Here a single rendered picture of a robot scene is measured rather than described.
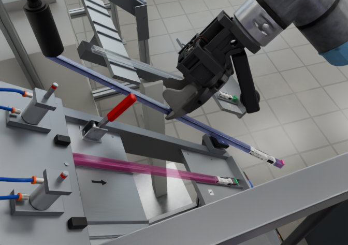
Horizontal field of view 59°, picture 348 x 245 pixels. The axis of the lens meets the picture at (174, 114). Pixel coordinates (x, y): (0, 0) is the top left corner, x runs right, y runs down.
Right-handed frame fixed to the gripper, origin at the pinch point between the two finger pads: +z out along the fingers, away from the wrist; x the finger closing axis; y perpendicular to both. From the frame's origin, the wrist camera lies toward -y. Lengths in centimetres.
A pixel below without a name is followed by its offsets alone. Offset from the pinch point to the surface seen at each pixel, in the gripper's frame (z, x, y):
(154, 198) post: 71, -57, -47
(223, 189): 8.6, -3.0, -23.6
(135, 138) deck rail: 9.2, 0.9, 2.1
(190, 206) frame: 42, -32, -44
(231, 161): 7.4, -14.8, -26.7
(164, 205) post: 68, -54, -52
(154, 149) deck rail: 11.1, -2.8, -4.1
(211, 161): 8.8, -10.2, -19.9
